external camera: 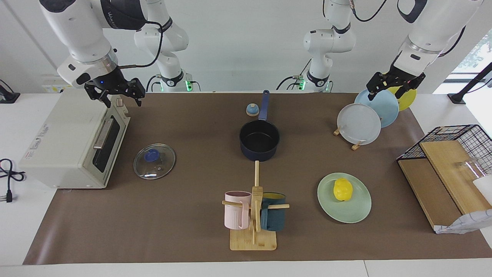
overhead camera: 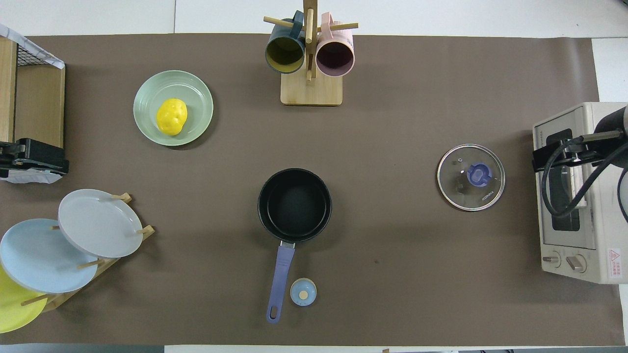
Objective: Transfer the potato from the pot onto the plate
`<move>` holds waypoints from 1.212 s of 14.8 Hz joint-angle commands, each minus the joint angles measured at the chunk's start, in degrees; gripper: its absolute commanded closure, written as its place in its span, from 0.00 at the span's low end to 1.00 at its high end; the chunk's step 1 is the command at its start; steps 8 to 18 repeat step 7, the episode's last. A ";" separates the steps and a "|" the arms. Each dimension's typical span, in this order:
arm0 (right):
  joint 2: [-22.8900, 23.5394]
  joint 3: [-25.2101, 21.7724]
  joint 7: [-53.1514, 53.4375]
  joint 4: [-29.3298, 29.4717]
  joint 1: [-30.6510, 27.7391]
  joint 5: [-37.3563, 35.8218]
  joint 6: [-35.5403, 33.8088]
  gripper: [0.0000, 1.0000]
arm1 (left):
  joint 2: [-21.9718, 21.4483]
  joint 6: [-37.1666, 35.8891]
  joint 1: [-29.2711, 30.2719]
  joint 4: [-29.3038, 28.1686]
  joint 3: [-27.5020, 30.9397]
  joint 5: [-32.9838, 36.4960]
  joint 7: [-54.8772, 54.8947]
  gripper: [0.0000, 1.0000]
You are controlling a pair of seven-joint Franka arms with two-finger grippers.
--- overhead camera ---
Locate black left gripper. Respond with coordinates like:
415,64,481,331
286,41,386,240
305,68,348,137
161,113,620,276
0,139,69,178

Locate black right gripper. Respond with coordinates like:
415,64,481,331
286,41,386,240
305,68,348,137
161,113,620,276
532,140,606,172

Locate glass lid purple knob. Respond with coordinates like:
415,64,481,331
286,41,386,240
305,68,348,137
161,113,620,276
437,144,506,212

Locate yellow lemon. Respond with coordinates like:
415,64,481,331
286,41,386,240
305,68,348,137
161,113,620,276
157,98,188,136

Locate grey plate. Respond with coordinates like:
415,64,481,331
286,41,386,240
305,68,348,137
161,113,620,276
58,189,144,259

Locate light blue plate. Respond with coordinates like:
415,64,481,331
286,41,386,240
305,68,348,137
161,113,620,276
0,219,99,294

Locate wooden plate rack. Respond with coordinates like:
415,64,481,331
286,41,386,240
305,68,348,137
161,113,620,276
20,193,156,314

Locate yellow plate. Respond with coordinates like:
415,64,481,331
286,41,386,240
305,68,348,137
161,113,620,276
0,265,48,334

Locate mint green plate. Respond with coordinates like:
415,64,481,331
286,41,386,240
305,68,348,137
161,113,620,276
133,70,214,147

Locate white translucent plastic item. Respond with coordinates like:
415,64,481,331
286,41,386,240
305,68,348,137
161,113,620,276
0,169,63,185

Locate wooden shelf boards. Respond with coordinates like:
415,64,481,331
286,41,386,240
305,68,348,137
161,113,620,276
0,37,66,148

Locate beige toaster oven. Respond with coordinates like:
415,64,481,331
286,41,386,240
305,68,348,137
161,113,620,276
533,102,628,285

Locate white crumpled bag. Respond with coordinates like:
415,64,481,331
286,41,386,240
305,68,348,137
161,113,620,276
0,24,65,69

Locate brown table mat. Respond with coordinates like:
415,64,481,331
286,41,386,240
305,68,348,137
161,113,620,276
0,33,625,346

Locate pink ribbed mug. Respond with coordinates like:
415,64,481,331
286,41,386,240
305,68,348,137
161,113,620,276
315,12,355,77

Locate wooden mug tree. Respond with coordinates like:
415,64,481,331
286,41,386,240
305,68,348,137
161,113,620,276
263,0,359,106

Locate dark teal mug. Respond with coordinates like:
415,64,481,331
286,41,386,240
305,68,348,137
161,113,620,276
265,11,306,75

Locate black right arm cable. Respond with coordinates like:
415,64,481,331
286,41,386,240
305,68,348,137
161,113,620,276
541,130,628,221

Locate black wire basket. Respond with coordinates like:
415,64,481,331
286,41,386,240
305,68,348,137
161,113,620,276
16,42,55,67

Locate dark pot purple handle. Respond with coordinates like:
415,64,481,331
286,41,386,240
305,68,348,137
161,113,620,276
258,168,333,324

